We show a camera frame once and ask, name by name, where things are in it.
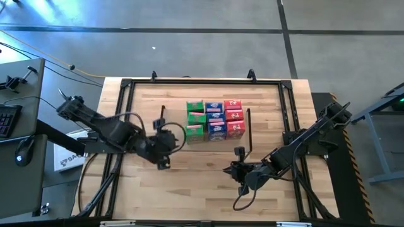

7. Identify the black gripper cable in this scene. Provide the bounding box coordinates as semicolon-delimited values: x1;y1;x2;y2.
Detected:
119;112;188;156
232;185;258;212

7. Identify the black keyboard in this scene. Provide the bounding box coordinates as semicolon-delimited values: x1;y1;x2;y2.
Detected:
0;103;23;139

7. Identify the yellow floor cable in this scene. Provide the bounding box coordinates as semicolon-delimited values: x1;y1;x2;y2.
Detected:
0;29;106;79

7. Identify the device with green light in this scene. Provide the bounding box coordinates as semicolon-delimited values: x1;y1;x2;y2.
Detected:
390;95;404;112

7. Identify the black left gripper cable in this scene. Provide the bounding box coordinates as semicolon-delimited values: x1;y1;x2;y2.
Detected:
119;112;188;156

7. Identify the black floor cable with plug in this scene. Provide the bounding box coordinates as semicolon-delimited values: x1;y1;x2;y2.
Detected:
0;41;77;71

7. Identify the black computer mouse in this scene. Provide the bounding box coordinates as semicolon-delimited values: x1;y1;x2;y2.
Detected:
14;136;36;168

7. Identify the black metal table frame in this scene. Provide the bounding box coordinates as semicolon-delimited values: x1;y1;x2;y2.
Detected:
71;77;340;221

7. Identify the blue Frosted Flakes cereal box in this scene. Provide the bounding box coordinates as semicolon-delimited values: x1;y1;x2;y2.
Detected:
205;102;224;114
206;121;229;142
206;112;226;124

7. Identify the grey metal stand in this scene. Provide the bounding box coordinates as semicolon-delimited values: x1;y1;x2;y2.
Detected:
349;82;404;185

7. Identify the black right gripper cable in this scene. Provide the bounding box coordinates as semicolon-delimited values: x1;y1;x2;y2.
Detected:
232;185;258;212

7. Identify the black desk support beam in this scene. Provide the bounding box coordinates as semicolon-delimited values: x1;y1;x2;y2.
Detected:
34;119;88;156

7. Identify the silver metal bracket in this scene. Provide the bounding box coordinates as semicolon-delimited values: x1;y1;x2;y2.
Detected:
275;221;314;227
100;220;137;227

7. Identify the dark grey desk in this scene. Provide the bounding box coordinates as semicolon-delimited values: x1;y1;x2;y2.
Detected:
0;58;48;219

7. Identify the black mat with hazard stripes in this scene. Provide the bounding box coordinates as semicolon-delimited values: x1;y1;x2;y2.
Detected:
311;91;377;226

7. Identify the chrome desk caster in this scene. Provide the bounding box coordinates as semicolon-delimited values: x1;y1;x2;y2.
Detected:
39;202;52;218

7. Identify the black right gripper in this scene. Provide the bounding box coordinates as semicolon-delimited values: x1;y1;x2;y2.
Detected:
223;146;252;197

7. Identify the white printed box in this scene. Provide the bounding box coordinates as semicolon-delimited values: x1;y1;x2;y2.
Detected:
52;128;93;173

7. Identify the red Froot Loops cereal box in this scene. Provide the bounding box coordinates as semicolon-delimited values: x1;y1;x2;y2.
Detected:
224;108;245;122
223;99;243;111
225;120;247;141

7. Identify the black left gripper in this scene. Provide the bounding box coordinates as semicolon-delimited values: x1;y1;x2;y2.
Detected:
152;117;179;171

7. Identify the black desk clamp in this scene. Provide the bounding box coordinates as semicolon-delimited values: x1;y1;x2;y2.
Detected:
0;65;39;95

